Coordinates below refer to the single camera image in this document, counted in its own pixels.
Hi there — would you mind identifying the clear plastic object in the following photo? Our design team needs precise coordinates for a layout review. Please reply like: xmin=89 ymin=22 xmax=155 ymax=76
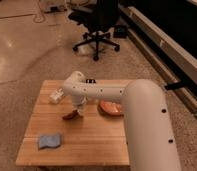
xmin=49 ymin=88 xmax=64 ymax=104

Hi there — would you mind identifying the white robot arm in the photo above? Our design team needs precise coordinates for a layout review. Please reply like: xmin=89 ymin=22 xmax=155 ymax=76
xmin=62 ymin=71 xmax=182 ymax=171

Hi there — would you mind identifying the dark red pepper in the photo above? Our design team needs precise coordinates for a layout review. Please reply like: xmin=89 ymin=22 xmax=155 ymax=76
xmin=62 ymin=110 xmax=82 ymax=120

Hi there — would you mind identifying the black box on floor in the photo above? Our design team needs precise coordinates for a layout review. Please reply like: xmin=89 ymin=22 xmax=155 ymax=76
xmin=113 ymin=25 xmax=127 ymax=38

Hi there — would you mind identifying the orange bowl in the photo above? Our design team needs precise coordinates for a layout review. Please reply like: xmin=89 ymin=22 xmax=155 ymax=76
xmin=99 ymin=100 xmax=123 ymax=116

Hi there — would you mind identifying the black office chair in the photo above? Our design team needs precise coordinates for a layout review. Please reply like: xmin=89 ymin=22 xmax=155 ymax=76
xmin=68 ymin=0 xmax=120 ymax=61

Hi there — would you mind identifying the power strip with cables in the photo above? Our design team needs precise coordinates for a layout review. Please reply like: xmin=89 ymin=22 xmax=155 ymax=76
xmin=33 ymin=0 xmax=67 ymax=24

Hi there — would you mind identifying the blue cloth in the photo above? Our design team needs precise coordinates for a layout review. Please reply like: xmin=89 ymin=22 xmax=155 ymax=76
xmin=38 ymin=134 xmax=61 ymax=149

